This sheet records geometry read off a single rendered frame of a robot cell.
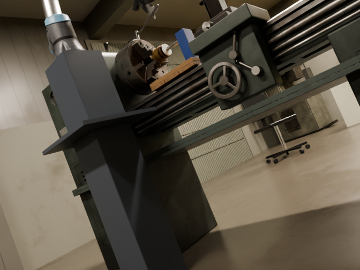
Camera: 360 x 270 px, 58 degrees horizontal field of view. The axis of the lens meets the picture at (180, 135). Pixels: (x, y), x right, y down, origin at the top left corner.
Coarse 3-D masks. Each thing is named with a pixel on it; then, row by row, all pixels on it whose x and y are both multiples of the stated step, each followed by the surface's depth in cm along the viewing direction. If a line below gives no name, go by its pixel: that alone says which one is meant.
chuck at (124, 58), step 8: (136, 40) 192; (144, 40) 198; (128, 48) 185; (120, 56) 188; (128, 56) 182; (136, 56) 187; (120, 64) 187; (128, 64) 183; (136, 64) 185; (144, 64) 190; (136, 72) 182; (144, 72) 187; (160, 72) 199; (128, 80) 187; (136, 80) 185; (144, 80) 185; (136, 88) 190; (144, 88) 190
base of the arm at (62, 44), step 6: (66, 36) 150; (72, 36) 152; (54, 42) 151; (60, 42) 150; (66, 42) 150; (72, 42) 150; (78, 42) 154; (60, 48) 149; (66, 48) 149; (72, 48) 149; (78, 48) 150
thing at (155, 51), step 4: (156, 48) 185; (160, 48) 183; (156, 52) 184; (160, 52) 183; (152, 56) 188; (156, 56) 185; (160, 56) 184; (164, 56) 184; (168, 56) 185; (156, 60) 186; (160, 60) 186; (164, 60) 188
